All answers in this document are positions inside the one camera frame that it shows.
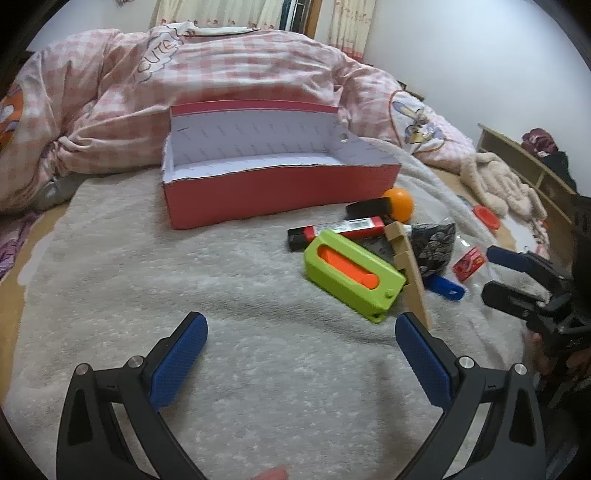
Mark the red round lid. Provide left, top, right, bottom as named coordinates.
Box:
left=473, top=205, right=503, bottom=230

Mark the green box with orange slider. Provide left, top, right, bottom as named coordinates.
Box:
left=303, top=229, right=407, bottom=323

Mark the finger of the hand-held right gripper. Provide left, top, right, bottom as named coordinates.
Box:
left=480, top=280, right=555, bottom=325
left=486, top=244, right=571, bottom=291

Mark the black patterned bag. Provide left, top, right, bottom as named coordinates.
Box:
left=409, top=223, right=457, bottom=280

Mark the beige wooden piece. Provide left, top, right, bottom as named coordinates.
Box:
left=385, top=220, right=434, bottom=330

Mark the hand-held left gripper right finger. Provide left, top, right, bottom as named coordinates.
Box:
left=394, top=311, right=548, bottom=480

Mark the dark red cloth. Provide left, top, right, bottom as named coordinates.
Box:
left=522, top=128, right=559, bottom=155

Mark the clear plastic bottle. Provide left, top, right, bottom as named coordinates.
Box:
left=445, top=228, right=495, bottom=289

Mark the black cloth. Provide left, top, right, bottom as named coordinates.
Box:
left=542, top=152, right=578, bottom=192

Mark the grey fleece blanket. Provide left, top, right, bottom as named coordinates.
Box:
left=9, top=138, right=546, bottom=480

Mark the pink patterned cloth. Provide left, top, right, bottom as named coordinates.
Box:
left=530, top=216, right=551, bottom=252

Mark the blue plastic clip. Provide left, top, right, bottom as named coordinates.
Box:
left=422, top=274, right=465, bottom=302

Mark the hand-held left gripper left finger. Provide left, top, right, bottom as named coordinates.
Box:
left=56, top=311, right=208, bottom=480

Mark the wooden shelf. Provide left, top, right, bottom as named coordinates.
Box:
left=475, top=122, right=578, bottom=222

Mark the cream patterned curtain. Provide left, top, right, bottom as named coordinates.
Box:
left=330, top=0, right=377, bottom=63
left=156, top=0, right=278, bottom=29

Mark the purple patterned bed sheet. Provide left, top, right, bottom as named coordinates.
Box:
left=0, top=215, right=40, bottom=280

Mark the orange ball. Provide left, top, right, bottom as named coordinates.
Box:
left=382, top=188, right=415, bottom=223

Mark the wooden window frame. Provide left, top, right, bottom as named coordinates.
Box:
left=279, top=0, right=324, bottom=40

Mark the beige plush toy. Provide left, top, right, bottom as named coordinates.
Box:
left=459, top=150, right=550, bottom=220

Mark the pink checked quilt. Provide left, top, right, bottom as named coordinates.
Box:
left=0, top=21, right=476, bottom=213

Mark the red cardboard box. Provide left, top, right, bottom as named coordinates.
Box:
left=161, top=98, right=402, bottom=230

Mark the red and black lighter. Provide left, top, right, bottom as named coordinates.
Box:
left=287, top=216, right=386, bottom=252

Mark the tan bed mat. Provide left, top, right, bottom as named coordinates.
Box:
left=0, top=166, right=555, bottom=462

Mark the person's right hand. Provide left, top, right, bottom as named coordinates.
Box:
left=524, top=330, right=552, bottom=385

